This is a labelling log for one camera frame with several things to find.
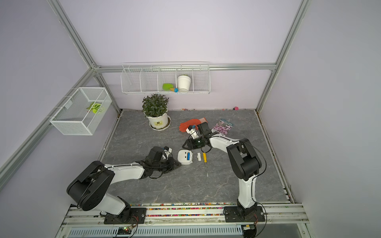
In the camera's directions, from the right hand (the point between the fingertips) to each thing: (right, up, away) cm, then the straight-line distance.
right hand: (186, 145), depth 93 cm
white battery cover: (+8, -8, +1) cm, 11 cm away
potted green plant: (-21, +24, +3) cm, 32 cm away
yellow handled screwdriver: (+12, -8, +1) cm, 14 cm away
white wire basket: (-58, +20, -9) cm, 62 cm away
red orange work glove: (-3, +12, +17) cm, 21 cm away
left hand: (-2, -11, -7) cm, 14 cm away
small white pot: (-1, +40, -2) cm, 40 cm away
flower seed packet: (+26, +11, +16) cm, 33 cm away
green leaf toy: (-49, +23, -13) cm, 56 cm away
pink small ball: (+40, +27, +31) cm, 57 cm away
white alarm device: (0, -7, -3) cm, 8 cm away
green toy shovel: (-12, +39, +6) cm, 41 cm away
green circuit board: (-29, -39, -22) cm, 53 cm away
